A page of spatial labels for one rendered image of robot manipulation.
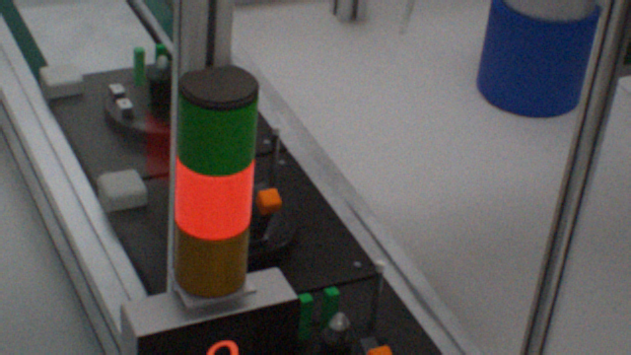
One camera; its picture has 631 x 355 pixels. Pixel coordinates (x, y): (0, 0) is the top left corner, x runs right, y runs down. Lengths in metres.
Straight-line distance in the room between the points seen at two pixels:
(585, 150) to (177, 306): 0.41
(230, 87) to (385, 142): 0.99
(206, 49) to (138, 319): 0.20
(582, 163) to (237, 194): 0.41
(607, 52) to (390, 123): 0.76
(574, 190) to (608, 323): 0.41
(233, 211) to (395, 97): 1.06
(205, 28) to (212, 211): 0.12
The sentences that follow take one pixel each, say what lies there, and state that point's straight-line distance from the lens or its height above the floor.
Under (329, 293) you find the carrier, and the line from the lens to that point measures 1.22.
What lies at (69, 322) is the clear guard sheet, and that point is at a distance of 0.91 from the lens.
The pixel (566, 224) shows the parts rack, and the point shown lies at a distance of 1.17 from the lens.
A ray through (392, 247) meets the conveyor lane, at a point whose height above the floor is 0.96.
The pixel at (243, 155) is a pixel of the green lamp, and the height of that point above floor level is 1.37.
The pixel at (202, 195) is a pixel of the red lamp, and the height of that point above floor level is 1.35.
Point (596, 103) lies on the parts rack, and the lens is 1.10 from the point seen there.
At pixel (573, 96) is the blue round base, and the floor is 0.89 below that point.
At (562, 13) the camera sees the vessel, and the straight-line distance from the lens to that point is 1.80.
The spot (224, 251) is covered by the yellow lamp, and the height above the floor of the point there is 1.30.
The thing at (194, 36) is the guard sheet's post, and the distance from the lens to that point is 0.79.
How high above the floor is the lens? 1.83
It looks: 35 degrees down
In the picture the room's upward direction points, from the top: 6 degrees clockwise
